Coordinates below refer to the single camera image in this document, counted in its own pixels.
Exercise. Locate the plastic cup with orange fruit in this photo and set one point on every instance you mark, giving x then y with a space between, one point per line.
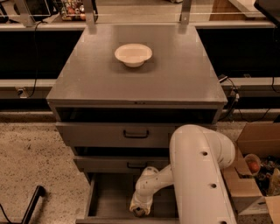
254 163

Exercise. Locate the white paper bowl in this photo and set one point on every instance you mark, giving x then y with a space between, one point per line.
133 55

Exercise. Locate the black chair leg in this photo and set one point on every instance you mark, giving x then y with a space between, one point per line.
40 191

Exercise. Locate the grey top drawer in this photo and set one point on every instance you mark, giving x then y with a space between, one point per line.
116 135

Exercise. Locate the grey middle drawer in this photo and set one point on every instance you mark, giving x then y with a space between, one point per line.
94 164

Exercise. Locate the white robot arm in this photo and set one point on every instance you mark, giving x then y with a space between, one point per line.
197 157

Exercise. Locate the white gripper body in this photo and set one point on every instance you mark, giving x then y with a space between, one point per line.
141 198

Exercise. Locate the wire basket of snacks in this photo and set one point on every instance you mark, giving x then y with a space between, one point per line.
72 10

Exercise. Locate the right metal shelf bracket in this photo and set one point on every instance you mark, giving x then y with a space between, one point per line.
185 12

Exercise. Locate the left metal shelf bracket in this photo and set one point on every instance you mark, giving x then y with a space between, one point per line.
89 13

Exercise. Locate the grey bottom drawer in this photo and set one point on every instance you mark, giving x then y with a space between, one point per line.
109 200

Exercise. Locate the grey drawer cabinet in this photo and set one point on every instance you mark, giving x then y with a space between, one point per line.
176 86

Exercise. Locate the orange soda can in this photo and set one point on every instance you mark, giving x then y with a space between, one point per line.
140 212

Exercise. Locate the metal shelf bracket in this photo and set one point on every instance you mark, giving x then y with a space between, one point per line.
89 13
185 12

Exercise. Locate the brown cardboard box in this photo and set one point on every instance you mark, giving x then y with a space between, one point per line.
263 140

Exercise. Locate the grey drawer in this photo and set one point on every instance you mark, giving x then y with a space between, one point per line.
116 135
94 164
109 200

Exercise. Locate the dark monitor top right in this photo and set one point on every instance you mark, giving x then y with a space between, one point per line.
270 9

